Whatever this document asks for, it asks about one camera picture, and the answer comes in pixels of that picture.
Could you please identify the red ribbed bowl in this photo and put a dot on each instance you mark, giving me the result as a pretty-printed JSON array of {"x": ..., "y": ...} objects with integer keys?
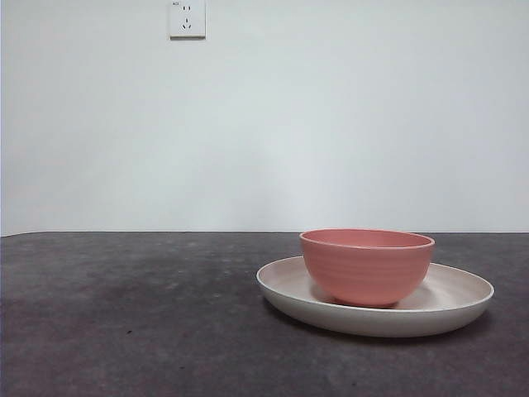
[{"x": 363, "y": 269}]

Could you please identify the white round plate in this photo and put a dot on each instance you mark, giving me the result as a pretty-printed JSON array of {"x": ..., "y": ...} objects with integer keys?
[{"x": 372, "y": 322}]

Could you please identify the white wall socket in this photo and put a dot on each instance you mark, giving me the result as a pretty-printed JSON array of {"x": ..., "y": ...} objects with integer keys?
[{"x": 187, "y": 20}]

